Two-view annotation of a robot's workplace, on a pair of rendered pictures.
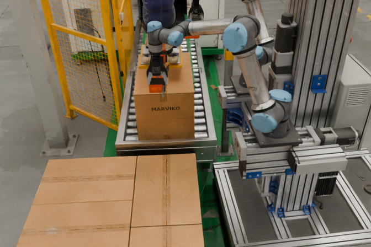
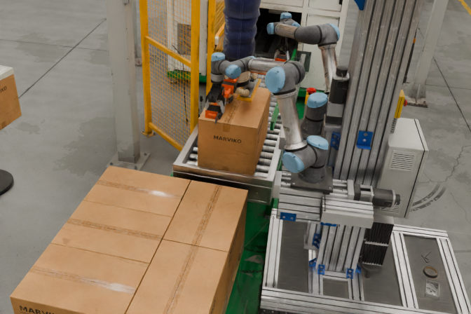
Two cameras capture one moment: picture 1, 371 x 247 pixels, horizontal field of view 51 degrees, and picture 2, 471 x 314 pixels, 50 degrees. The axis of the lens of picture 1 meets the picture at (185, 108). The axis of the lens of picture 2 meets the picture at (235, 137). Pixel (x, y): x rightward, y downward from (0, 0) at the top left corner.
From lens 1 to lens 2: 0.91 m
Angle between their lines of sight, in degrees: 10
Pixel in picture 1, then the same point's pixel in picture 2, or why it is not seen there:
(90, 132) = (162, 153)
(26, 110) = (106, 119)
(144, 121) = (205, 148)
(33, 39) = (122, 49)
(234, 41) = (272, 83)
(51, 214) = (96, 212)
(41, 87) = (121, 97)
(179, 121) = (239, 155)
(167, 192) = (207, 217)
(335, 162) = (360, 217)
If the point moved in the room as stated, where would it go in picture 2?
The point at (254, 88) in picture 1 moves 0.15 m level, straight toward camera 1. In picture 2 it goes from (287, 128) to (276, 143)
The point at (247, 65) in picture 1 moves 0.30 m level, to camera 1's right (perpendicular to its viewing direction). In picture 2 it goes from (283, 106) to (345, 116)
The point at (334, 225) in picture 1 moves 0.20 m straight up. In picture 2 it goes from (373, 296) to (380, 272)
